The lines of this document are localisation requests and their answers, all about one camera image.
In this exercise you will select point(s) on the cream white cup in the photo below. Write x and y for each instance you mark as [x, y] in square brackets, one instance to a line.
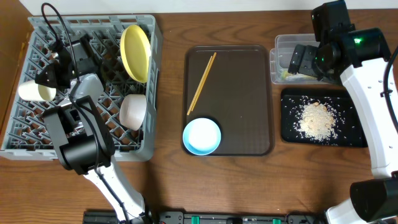
[31, 91]

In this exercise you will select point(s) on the green snack wrapper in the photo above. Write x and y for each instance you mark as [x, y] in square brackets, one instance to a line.
[288, 77]

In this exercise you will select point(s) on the pile of leftover rice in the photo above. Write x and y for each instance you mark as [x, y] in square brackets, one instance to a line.
[314, 119]

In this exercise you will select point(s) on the black food waste tray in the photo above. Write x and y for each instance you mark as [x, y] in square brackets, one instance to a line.
[353, 131]

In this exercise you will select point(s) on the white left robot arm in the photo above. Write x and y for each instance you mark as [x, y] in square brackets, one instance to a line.
[81, 139]

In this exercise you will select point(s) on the white bowl with rice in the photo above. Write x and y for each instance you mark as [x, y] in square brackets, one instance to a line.
[133, 111]

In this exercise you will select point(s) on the clear plastic waste bin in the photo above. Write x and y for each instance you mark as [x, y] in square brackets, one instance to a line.
[281, 55]

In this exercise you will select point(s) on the yellow plastic plate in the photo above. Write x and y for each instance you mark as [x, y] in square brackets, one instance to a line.
[135, 53]

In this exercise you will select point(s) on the grey plastic dish rack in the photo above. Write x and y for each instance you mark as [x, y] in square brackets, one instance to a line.
[26, 137]

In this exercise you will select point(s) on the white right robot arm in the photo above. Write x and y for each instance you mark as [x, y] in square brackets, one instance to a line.
[361, 61]

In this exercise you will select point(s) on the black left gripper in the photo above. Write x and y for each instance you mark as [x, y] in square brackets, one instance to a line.
[62, 69]

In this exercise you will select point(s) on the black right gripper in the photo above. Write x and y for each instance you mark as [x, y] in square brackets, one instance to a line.
[294, 55]

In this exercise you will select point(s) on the dark brown serving tray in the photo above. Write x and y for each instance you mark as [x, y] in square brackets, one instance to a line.
[231, 85]

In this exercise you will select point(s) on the light blue bowl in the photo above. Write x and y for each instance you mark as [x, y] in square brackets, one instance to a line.
[201, 136]

